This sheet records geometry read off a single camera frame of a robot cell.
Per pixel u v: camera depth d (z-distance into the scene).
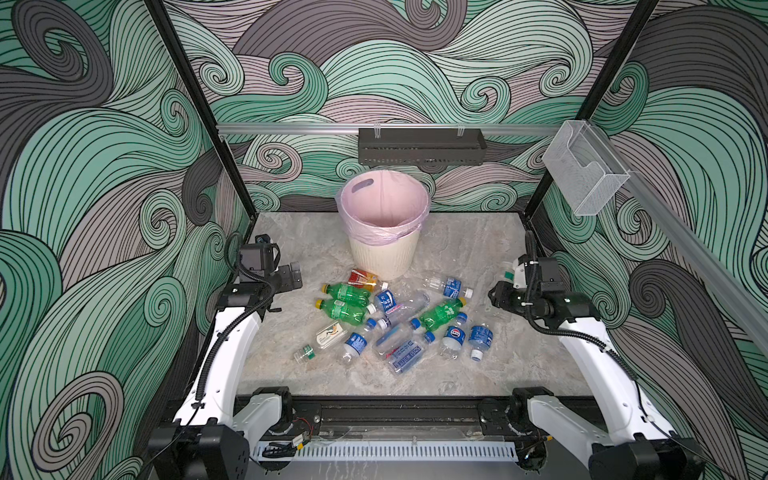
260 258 0.57
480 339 0.81
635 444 0.37
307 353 0.81
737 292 0.52
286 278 0.70
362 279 0.95
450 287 0.92
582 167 0.80
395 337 0.85
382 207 1.04
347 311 0.89
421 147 0.96
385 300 0.89
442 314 0.89
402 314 0.90
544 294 0.56
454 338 0.82
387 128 0.94
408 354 0.79
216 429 0.38
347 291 0.92
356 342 0.81
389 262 0.90
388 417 0.75
